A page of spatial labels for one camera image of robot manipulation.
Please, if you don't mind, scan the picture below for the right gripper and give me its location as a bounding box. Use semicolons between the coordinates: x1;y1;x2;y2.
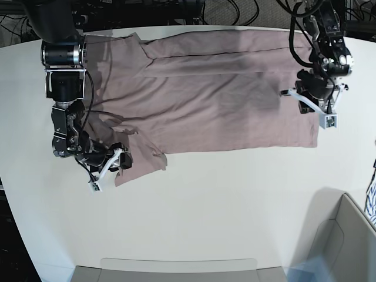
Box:
75;138;133;173

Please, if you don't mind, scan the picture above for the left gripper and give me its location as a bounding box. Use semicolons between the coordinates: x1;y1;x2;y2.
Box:
295;69;342;114

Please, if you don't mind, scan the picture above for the pink T-shirt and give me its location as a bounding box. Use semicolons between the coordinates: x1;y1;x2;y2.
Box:
85;30;319;186

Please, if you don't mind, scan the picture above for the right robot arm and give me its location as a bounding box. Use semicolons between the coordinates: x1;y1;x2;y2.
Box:
21;1;132;173

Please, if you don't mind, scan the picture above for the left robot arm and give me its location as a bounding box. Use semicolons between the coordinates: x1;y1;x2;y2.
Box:
288;1;354;115

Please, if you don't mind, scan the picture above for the blue white patterned cloth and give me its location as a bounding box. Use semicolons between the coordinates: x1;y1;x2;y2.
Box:
364;163;376;226

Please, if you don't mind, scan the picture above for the grey cardboard box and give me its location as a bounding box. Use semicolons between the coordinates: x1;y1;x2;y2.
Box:
287;193;375;281

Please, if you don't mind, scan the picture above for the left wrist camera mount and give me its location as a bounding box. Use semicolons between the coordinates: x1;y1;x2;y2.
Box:
280;81;348;129

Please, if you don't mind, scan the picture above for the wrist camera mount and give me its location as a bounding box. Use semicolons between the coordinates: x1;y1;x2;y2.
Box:
88;148;123;192
280;81;348;129

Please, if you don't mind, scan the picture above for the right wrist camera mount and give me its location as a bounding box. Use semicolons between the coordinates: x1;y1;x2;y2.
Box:
88;148;123;192

